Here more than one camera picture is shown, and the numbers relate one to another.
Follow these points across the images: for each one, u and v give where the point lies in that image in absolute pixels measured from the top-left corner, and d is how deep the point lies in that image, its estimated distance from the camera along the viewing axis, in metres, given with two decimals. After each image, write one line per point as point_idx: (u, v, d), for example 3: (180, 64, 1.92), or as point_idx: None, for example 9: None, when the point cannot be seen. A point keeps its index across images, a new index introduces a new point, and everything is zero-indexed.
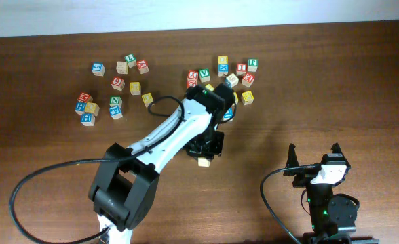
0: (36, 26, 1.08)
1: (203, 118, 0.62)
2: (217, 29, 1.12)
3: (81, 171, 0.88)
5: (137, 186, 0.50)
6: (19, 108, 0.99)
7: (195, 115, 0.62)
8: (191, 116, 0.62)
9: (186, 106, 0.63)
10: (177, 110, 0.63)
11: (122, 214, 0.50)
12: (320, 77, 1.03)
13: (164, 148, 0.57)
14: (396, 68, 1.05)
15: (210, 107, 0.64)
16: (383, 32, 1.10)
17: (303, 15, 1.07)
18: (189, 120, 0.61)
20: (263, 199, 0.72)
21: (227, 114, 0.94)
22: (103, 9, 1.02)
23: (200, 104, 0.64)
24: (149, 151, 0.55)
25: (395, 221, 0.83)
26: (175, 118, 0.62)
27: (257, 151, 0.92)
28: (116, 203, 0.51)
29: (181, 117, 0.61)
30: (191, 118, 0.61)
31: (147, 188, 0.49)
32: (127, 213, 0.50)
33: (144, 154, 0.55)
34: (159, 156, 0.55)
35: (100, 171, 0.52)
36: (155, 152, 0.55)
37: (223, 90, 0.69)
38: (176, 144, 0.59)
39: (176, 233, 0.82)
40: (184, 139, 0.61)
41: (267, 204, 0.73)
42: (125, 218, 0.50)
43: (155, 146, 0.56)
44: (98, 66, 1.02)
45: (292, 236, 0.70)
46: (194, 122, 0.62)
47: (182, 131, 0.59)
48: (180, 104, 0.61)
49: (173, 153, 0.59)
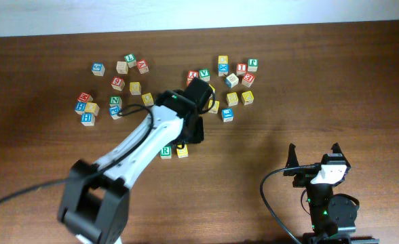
0: (36, 26, 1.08)
1: (174, 122, 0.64)
2: (218, 28, 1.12)
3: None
5: (108, 201, 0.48)
6: (20, 108, 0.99)
7: (166, 120, 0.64)
8: (161, 123, 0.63)
9: (155, 112, 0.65)
10: (146, 120, 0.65)
11: (96, 234, 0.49)
12: (321, 77, 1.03)
13: (134, 158, 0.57)
14: (396, 70, 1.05)
15: (180, 111, 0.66)
16: (383, 32, 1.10)
17: (304, 14, 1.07)
18: (160, 127, 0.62)
20: (263, 199, 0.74)
21: (227, 114, 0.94)
22: (104, 9, 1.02)
23: (169, 110, 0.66)
24: (118, 164, 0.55)
25: (395, 221, 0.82)
26: (146, 126, 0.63)
27: (257, 151, 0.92)
28: (87, 224, 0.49)
29: (151, 125, 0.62)
30: (161, 125, 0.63)
31: (117, 204, 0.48)
32: (100, 232, 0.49)
33: (112, 169, 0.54)
34: (130, 168, 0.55)
35: (66, 192, 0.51)
36: (124, 165, 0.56)
37: (195, 89, 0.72)
38: (148, 152, 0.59)
39: (176, 233, 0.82)
40: (156, 147, 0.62)
41: (267, 204, 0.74)
42: (98, 237, 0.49)
43: (125, 158, 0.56)
44: (98, 66, 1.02)
45: (292, 236, 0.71)
46: (165, 128, 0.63)
47: (153, 139, 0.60)
48: (148, 111, 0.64)
49: (145, 161, 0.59)
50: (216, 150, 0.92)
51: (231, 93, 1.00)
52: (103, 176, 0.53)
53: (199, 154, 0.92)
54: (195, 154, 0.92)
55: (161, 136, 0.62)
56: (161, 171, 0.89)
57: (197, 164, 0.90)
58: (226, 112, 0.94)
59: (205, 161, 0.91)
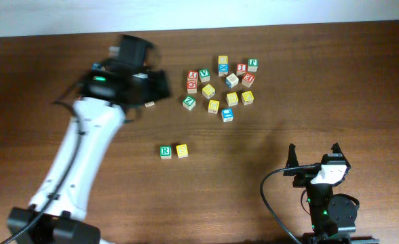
0: (36, 26, 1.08)
1: (100, 118, 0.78)
2: (218, 28, 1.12)
3: (60, 171, 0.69)
5: (62, 240, 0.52)
6: (20, 108, 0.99)
7: (94, 118, 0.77)
8: (91, 125, 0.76)
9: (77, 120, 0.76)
10: (74, 126, 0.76)
11: None
12: (320, 77, 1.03)
13: (72, 184, 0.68)
14: (396, 70, 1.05)
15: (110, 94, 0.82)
16: (383, 32, 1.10)
17: (304, 13, 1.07)
18: (88, 130, 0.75)
20: (263, 199, 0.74)
21: (227, 114, 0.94)
22: (104, 9, 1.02)
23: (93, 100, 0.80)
24: (55, 197, 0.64)
25: (395, 221, 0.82)
26: (75, 131, 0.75)
27: (256, 151, 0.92)
28: None
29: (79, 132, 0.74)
30: (91, 127, 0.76)
31: (68, 238, 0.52)
32: None
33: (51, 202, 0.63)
34: (71, 197, 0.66)
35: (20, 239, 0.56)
36: (62, 196, 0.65)
37: (127, 56, 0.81)
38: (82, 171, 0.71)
39: (175, 233, 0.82)
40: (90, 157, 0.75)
41: (267, 204, 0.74)
42: None
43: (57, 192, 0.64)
44: (98, 66, 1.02)
45: (292, 236, 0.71)
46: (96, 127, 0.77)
47: (85, 154, 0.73)
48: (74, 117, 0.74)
49: (82, 182, 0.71)
50: (215, 150, 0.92)
51: (231, 93, 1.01)
52: (47, 214, 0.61)
53: (199, 154, 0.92)
54: (195, 154, 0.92)
55: (90, 139, 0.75)
56: (161, 171, 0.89)
57: (197, 164, 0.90)
58: (226, 112, 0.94)
59: (205, 161, 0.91)
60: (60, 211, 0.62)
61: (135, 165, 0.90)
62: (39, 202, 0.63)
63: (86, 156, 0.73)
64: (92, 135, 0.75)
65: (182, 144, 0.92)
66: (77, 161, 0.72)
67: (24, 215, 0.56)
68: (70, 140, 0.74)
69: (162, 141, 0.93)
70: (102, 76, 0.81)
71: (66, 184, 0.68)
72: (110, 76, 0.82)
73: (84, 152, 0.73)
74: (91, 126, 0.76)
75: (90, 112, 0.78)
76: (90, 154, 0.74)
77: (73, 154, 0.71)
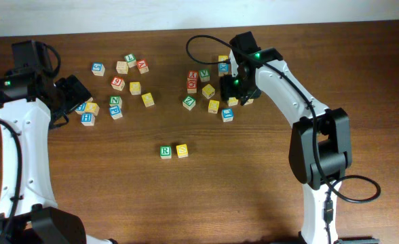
0: (36, 27, 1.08)
1: (31, 111, 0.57)
2: (218, 28, 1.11)
3: (12, 177, 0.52)
5: (42, 232, 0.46)
6: None
7: (23, 115, 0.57)
8: (22, 123, 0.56)
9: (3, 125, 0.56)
10: (5, 132, 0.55)
11: None
12: (320, 76, 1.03)
13: (30, 179, 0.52)
14: (396, 68, 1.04)
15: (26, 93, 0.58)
16: (381, 32, 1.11)
17: (303, 13, 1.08)
18: (24, 127, 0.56)
20: (267, 87, 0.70)
21: (227, 114, 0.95)
22: (104, 9, 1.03)
23: (15, 102, 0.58)
24: (20, 197, 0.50)
25: (396, 221, 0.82)
26: (8, 136, 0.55)
27: (256, 150, 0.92)
28: None
29: (13, 133, 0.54)
30: (24, 125, 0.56)
31: (48, 226, 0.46)
32: None
33: (19, 205, 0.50)
34: (36, 190, 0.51)
35: None
36: (26, 192, 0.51)
37: (21, 53, 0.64)
38: (34, 167, 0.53)
39: (175, 232, 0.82)
40: (43, 146, 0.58)
41: (271, 89, 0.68)
42: None
43: (22, 190, 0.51)
44: (98, 66, 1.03)
45: (276, 87, 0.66)
46: (29, 123, 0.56)
47: (32, 154, 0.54)
48: None
49: (44, 175, 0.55)
50: (215, 150, 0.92)
51: None
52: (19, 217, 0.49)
53: (199, 154, 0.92)
54: (195, 154, 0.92)
55: (32, 136, 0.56)
56: (161, 171, 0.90)
57: (197, 164, 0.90)
58: (226, 112, 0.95)
59: (205, 161, 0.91)
60: (31, 207, 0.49)
61: (135, 165, 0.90)
62: (6, 209, 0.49)
63: (33, 152, 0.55)
64: (39, 123, 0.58)
65: (182, 144, 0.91)
66: (24, 164, 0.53)
67: None
68: (5, 148, 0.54)
69: (162, 141, 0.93)
70: (8, 80, 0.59)
71: (24, 182, 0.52)
72: (17, 76, 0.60)
73: (28, 150, 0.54)
74: (25, 123, 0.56)
75: (17, 112, 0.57)
76: (41, 150, 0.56)
77: (17, 155, 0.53)
